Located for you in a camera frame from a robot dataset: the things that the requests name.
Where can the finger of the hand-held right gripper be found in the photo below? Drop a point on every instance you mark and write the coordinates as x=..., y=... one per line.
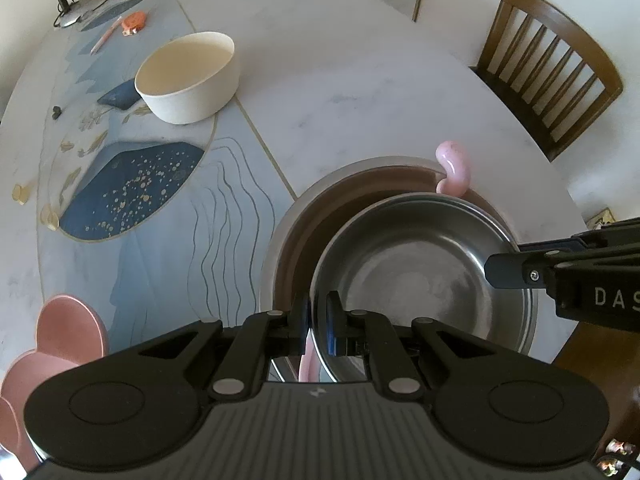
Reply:
x=600, y=236
x=510, y=271

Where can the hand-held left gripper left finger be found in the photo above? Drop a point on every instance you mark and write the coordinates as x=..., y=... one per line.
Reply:
x=301, y=327

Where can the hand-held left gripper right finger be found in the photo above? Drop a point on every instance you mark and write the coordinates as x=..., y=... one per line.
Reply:
x=334, y=330

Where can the stainless steel bowl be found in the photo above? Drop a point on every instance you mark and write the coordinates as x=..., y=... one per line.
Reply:
x=410, y=270

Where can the brown wooden chair seat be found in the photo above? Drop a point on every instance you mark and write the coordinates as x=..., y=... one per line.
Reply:
x=600, y=355

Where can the floral patterned object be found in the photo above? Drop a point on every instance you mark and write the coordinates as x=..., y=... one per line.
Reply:
x=617, y=455

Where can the wooden slat-back chair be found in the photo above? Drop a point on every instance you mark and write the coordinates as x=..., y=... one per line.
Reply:
x=600, y=75

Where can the pink plate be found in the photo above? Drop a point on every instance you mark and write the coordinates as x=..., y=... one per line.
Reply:
x=55, y=340

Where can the cream bowl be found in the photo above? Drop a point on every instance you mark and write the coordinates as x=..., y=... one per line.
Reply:
x=190, y=95

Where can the orange small toy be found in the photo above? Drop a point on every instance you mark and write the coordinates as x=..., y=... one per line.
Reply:
x=134, y=22

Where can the pink pen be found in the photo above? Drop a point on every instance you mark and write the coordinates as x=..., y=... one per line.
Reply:
x=105, y=36

